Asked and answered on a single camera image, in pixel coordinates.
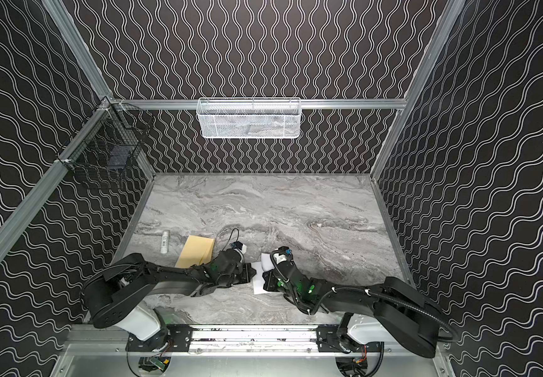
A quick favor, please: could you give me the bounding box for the tan kraft envelope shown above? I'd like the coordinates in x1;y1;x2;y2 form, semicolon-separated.
175;236;215;269

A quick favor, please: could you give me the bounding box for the blue floral letter paper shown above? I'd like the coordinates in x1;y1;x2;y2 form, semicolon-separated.
251;253;278;295

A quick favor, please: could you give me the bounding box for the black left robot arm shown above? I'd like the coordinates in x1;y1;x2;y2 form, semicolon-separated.
81;248;257;342

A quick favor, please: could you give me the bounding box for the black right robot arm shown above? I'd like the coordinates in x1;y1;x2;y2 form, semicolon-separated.
266;247;460;358

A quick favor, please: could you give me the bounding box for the small glue stick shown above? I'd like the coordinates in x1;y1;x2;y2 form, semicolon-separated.
160;230;169;254

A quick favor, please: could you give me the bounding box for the aluminium back crossbar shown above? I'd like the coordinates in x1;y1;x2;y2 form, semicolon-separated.
114;97;407;111

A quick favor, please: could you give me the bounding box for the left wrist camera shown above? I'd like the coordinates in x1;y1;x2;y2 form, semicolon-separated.
230;241;247;256

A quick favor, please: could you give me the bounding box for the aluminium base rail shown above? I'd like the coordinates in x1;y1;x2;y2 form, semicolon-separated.
63;323;447;357

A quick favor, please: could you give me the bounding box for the white wire basket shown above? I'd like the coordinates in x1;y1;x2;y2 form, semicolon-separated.
196;97;303;139

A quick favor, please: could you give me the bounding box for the black wire basket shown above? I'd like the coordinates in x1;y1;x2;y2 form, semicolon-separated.
62;103;153;191

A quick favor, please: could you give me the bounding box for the aluminium left side rail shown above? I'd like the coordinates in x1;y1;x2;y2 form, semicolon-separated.
0;99;111;263

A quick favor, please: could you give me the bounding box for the aluminium corner post left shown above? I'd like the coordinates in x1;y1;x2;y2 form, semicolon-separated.
43;0;113;99

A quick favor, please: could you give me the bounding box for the aluminium corner post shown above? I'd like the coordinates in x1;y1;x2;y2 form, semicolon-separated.
43;0;113;99
370;0;466;182

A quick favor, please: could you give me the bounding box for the aluminium corner post right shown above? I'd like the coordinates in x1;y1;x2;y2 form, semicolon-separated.
370;0;466;182

